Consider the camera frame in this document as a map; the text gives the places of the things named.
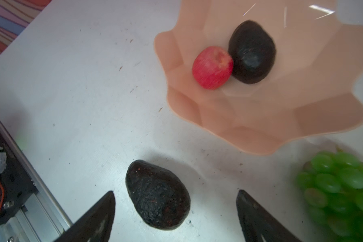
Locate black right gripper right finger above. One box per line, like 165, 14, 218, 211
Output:
236, 190, 300, 242

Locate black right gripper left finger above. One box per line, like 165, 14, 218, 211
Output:
55, 191, 116, 242

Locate dark fake avocado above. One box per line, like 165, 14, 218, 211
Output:
125, 160, 191, 231
228, 20, 276, 84

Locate green fake grape bunch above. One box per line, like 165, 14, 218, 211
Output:
295, 148, 363, 242

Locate red fake apple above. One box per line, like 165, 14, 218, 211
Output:
192, 46, 234, 90

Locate pink plastic fruit bowl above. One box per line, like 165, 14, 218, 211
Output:
154, 1, 363, 155

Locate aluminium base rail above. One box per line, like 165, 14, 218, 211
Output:
0, 121, 73, 242

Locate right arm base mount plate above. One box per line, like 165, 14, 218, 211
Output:
0, 133, 37, 225

